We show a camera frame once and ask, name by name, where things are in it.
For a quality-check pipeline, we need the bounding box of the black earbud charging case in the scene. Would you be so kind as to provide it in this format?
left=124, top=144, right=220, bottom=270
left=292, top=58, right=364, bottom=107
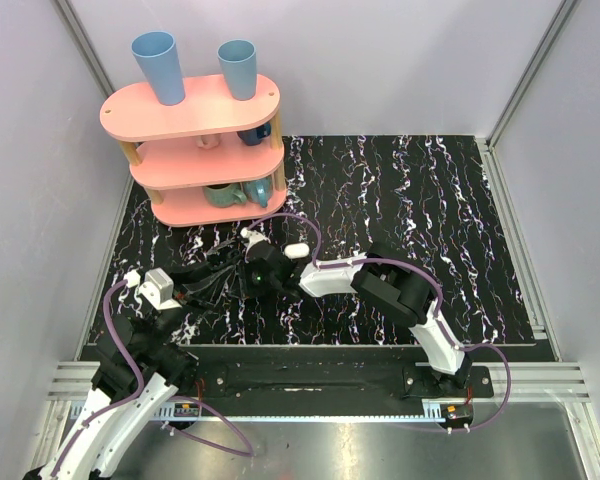
left=205, top=241, right=244, bottom=275

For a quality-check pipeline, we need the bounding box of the white earbud charging case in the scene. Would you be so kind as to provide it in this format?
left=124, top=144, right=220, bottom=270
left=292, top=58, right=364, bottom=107
left=284, top=243, right=311, bottom=260

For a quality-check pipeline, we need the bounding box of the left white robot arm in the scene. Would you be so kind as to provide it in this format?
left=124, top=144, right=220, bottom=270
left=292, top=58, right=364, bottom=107
left=25, top=268, right=228, bottom=479

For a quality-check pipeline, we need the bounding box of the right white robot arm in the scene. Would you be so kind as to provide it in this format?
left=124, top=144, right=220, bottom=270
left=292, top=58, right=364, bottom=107
left=245, top=240, right=472, bottom=397

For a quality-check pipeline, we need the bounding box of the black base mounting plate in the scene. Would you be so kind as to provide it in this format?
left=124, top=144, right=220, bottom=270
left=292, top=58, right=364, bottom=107
left=187, top=345, right=494, bottom=418

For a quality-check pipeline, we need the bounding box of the teal ceramic mug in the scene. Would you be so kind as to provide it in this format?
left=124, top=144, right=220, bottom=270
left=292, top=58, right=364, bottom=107
left=242, top=177, right=273, bottom=208

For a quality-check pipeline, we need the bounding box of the green ceramic mug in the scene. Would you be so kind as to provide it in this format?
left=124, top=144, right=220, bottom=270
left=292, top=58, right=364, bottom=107
left=203, top=183, right=247, bottom=208

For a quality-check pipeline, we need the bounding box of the dark blue mug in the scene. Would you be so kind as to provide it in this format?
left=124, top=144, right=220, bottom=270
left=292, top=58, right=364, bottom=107
left=237, top=122, right=271, bottom=146

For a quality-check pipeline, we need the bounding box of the pink mug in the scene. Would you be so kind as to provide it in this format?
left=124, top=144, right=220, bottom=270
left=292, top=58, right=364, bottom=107
left=196, top=134, right=221, bottom=150

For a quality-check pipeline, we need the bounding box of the pink three-tier shelf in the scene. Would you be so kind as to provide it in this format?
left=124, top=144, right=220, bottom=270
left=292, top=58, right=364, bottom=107
left=100, top=74, right=287, bottom=227

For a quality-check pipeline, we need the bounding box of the black marbled table mat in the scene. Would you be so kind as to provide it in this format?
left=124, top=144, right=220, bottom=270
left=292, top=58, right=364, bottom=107
left=87, top=133, right=539, bottom=347

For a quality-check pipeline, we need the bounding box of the right light blue cup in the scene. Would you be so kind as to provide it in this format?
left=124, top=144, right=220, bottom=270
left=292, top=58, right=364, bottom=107
left=217, top=39, right=257, bottom=101

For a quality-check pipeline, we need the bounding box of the light blue cup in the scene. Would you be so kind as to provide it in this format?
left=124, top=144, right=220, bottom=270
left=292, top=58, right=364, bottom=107
left=131, top=31, right=186, bottom=106
left=217, top=39, right=257, bottom=101

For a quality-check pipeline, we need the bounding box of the left light blue cup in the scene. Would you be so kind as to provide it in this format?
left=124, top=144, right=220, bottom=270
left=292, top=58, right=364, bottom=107
left=131, top=31, right=186, bottom=106

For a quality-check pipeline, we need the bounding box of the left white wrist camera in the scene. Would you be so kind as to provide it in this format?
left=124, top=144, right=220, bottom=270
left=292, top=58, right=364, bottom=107
left=123, top=268, right=181, bottom=311

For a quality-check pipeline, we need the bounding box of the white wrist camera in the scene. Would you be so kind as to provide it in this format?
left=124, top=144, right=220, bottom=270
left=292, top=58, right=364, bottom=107
left=123, top=268, right=181, bottom=311
left=240, top=228, right=271, bottom=262

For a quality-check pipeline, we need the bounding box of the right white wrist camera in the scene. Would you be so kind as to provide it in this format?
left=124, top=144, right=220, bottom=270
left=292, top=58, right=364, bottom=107
left=240, top=228, right=271, bottom=262

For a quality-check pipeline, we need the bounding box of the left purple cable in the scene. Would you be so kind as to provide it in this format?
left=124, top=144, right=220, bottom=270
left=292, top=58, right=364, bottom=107
left=47, top=282, right=255, bottom=480

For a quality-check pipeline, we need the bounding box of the purple cable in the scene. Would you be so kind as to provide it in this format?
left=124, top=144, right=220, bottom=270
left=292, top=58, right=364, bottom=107
left=47, top=282, right=255, bottom=480
left=247, top=213, right=514, bottom=434

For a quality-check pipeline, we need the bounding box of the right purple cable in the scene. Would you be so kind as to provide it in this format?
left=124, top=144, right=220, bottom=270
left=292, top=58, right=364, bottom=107
left=247, top=213, right=514, bottom=434

